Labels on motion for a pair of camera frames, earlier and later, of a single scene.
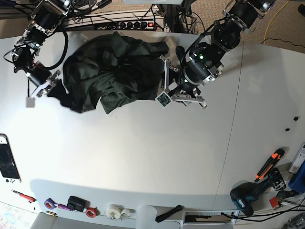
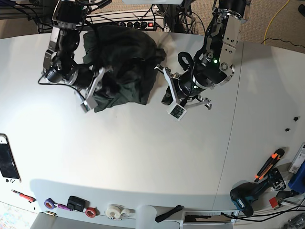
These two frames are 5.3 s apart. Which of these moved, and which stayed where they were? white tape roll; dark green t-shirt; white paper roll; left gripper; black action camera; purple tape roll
Moved: left gripper; dark green t-shirt
Stayed: purple tape roll; black action camera; white tape roll; white paper roll
